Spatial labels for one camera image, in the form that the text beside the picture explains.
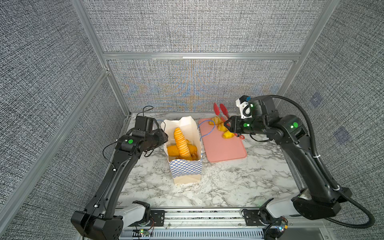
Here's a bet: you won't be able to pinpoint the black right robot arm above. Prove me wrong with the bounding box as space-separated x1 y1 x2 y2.
224 113 347 224

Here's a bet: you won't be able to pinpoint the oval french bread loaf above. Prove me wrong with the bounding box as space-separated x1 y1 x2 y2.
166 143 198 157

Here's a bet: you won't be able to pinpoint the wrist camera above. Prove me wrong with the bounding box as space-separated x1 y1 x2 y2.
236 95 276 119
135 116 159 133

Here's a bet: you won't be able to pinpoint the long twisted bread stick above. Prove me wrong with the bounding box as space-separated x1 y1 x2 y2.
174 128 192 161

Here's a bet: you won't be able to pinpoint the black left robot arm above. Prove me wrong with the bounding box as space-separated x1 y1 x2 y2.
71 129 168 240

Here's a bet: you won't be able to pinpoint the pink plastic tray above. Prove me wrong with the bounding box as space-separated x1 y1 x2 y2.
198 119 247 163

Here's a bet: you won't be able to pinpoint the red silicone kitchen tongs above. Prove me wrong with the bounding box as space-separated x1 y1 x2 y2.
214 103 229 123

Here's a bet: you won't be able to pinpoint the checkered paper bread bag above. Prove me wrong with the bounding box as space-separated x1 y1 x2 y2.
161 116 203 185

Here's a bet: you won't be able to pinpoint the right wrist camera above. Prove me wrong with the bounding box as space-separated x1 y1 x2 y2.
236 95 276 119

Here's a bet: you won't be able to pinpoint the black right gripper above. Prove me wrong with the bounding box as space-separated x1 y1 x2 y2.
223 114 269 137

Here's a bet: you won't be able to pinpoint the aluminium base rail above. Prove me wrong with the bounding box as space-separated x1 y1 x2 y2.
74 206 337 240

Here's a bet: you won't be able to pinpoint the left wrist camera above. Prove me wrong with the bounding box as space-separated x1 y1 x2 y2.
135 116 159 133

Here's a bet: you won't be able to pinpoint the black corrugated cable conduit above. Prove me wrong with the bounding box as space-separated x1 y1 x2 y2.
269 94 376 229

